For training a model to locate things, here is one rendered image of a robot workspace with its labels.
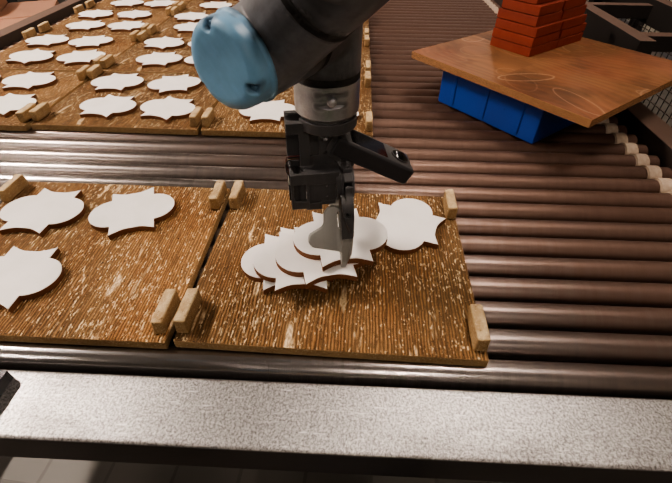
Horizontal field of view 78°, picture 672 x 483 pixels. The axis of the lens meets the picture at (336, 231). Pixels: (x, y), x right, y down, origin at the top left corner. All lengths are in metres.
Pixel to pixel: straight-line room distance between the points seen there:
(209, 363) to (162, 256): 0.21
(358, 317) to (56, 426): 0.38
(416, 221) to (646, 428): 0.40
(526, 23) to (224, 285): 0.99
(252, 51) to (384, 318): 0.39
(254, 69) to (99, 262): 0.49
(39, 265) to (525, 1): 1.19
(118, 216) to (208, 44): 0.50
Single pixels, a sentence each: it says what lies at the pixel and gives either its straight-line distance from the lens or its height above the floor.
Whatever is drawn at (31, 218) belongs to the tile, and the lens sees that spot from 0.88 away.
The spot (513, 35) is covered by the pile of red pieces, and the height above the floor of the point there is 1.08.
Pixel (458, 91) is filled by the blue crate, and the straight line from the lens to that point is 1.18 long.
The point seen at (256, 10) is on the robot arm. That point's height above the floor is 1.33.
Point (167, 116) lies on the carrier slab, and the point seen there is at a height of 0.95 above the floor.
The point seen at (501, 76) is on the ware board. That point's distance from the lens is 1.11.
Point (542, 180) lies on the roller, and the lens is 0.97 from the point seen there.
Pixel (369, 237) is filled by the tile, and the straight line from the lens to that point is 0.62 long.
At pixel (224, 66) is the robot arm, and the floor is 1.29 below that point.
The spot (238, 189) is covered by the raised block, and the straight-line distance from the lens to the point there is 0.78.
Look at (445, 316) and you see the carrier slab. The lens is 0.61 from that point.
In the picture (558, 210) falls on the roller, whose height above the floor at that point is 0.92.
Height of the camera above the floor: 1.40
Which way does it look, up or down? 41 degrees down
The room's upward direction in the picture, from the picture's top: 1 degrees clockwise
